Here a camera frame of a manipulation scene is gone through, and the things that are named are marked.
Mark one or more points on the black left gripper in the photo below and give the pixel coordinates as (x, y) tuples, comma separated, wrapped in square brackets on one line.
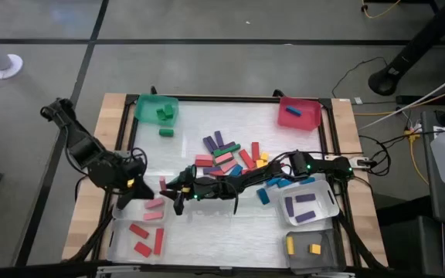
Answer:
[(124, 170)]

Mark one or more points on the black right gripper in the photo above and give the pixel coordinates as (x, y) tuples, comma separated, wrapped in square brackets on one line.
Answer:
[(211, 189)]

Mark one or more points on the pink block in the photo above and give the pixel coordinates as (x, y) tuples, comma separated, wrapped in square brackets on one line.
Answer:
[(229, 166), (162, 183), (204, 157), (153, 215), (224, 158), (154, 203)]

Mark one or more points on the small green block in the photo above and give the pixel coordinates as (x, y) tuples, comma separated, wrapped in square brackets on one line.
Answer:
[(160, 114)]

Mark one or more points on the yellow cylinder block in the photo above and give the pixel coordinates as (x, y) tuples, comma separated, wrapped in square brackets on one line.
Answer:
[(290, 245)]

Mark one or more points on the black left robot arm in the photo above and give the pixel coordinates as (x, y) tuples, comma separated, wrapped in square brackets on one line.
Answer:
[(79, 143)]

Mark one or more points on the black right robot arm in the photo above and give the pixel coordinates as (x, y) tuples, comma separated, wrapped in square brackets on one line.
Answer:
[(301, 164)]

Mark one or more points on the clear plastic bin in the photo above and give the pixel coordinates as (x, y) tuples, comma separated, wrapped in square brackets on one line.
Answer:
[(120, 251), (130, 216)]

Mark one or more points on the white table mat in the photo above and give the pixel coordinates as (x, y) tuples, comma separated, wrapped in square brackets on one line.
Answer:
[(207, 239)]

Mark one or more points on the long green block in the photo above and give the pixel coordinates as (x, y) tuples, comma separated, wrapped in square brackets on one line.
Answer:
[(226, 150)]

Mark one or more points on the green plastic bin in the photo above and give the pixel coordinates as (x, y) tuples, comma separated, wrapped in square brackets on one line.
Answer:
[(145, 112)]

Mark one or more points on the black gantry beam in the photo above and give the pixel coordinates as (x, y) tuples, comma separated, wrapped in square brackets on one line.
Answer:
[(33, 271)]

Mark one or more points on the grey plastic bin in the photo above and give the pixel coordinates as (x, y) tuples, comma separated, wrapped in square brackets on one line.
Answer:
[(303, 241)]

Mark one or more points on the white plastic bin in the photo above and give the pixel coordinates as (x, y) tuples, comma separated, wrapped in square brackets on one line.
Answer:
[(323, 208)]

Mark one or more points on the red plastic bin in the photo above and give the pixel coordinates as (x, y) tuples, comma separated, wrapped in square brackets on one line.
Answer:
[(307, 119)]

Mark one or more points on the white pole with round base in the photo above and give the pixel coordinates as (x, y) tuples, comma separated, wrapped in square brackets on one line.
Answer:
[(4, 66)]

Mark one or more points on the white tag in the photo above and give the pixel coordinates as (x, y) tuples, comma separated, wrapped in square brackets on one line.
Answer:
[(358, 100)]

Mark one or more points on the black desk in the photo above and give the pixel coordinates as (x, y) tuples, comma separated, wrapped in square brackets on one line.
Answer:
[(435, 239)]

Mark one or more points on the black stand leg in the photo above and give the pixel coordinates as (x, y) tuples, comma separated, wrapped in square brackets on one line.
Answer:
[(412, 50)]

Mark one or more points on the black aluminium table frame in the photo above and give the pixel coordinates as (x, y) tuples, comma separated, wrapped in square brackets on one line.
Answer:
[(226, 99)]

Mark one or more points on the black frame clamp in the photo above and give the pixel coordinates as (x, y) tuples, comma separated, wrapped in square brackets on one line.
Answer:
[(153, 91), (277, 93)]

